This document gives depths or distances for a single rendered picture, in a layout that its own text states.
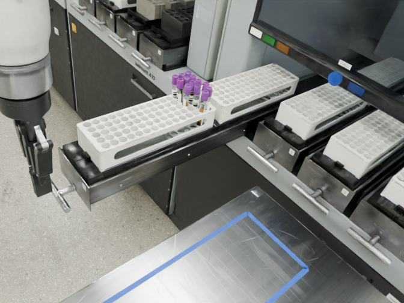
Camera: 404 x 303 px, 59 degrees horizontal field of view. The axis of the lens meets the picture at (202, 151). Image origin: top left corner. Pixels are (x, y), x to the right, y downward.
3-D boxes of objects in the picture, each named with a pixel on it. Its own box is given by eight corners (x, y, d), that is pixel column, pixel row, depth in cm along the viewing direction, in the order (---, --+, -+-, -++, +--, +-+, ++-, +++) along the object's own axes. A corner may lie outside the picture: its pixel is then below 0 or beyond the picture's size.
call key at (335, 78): (328, 80, 80) (333, 68, 78) (339, 87, 78) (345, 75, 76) (325, 82, 79) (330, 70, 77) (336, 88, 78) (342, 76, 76)
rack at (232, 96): (268, 80, 110) (274, 62, 105) (293, 97, 104) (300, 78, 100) (193, 107, 93) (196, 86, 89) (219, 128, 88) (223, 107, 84)
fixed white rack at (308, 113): (335, 94, 110) (343, 76, 106) (364, 110, 104) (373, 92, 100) (272, 122, 93) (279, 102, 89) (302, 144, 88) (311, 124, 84)
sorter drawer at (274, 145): (375, 83, 135) (386, 62, 129) (409, 102, 128) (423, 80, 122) (240, 148, 94) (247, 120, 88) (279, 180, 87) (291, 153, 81)
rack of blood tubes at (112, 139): (187, 109, 92) (190, 88, 88) (213, 130, 87) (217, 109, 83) (77, 147, 75) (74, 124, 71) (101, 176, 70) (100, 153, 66)
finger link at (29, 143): (41, 115, 59) (45, 119, 58) (50, 165, 66) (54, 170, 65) (16, 122, 57) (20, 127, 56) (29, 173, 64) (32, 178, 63)
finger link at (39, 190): (46, 163, 66) (48, 165, 66) (51, 189, 70) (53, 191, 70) (29, 169, 64) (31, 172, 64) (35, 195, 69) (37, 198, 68)
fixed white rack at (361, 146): (379, 120, 102) (390, 102, 98) (412, 140, 97) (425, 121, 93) (320, 156, 85) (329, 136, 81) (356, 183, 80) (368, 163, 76)
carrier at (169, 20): (186, 40, 118) (187, 22, 114) (180, 41, 117) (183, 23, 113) (165, 26, 124) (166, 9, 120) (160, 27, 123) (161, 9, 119)
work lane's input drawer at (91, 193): (266, 94, 117) (273, 69, 111) (298, 116, 110) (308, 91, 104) (40, 178, 76) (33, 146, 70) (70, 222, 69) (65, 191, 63)
